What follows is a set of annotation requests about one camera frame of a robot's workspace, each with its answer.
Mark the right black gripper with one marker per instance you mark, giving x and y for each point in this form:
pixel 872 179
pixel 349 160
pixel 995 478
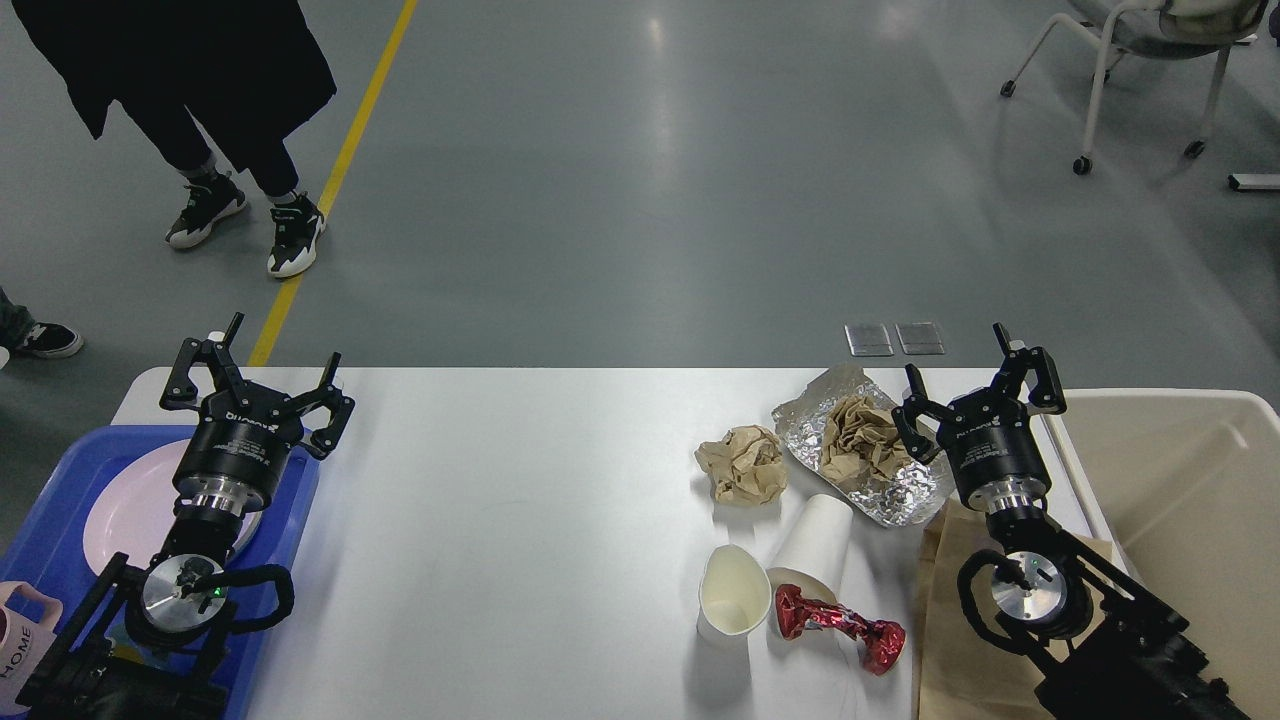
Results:
pixel 992 453

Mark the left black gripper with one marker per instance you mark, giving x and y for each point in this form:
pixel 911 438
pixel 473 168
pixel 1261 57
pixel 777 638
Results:
pixel 245 450

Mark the brown paper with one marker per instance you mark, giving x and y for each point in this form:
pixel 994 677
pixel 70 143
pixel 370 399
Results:
pixel 860 443

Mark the pink plate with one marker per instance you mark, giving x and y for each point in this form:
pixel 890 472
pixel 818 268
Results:
pixel 135 511

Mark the brown paper bag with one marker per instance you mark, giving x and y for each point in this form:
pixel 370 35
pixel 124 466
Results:
pixel 955 674

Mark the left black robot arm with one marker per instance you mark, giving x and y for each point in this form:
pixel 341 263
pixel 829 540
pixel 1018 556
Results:
pixel 145 641

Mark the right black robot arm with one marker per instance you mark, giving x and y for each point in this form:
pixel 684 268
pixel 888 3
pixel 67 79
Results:
pixel 1106 647

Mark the right metal floor plate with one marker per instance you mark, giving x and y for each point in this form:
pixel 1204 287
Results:
pixel 920 338

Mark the metal floor plate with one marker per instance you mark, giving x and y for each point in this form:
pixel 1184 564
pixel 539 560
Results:
pixel 869 340
pixel 920 338

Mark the aluminium foil sheet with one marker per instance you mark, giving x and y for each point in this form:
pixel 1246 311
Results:
pixel 917 492

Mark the left metal floor plate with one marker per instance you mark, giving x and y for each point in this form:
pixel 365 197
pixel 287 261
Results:
pixel 869 340

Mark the beige plastic bin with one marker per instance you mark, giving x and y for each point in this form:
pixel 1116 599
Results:
pixel 1185 483

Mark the lying white paper cup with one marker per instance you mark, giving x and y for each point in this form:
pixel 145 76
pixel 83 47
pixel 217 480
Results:
pixel 812 555

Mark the shoe at left edge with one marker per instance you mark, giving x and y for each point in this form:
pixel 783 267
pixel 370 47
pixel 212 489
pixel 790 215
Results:
pixel 22 335

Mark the crumpled brown paper ball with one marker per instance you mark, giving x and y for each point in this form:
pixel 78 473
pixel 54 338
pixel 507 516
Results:
pixel 745 467

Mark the red foil wrapper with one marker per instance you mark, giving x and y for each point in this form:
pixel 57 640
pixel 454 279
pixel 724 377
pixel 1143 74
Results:
pixel 883 640

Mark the upright white paper cup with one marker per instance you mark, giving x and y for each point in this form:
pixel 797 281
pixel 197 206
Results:
pixel 734 597

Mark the pink mug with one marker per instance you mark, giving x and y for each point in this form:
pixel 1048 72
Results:
pixel 24 641

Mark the white bar on floor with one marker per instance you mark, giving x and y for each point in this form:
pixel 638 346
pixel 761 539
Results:
pixel 1254 182

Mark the person in black coat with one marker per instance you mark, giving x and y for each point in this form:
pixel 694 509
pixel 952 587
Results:
pixel 204 81

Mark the white frame chair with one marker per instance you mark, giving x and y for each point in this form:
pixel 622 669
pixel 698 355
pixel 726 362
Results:
pixel 1157 30

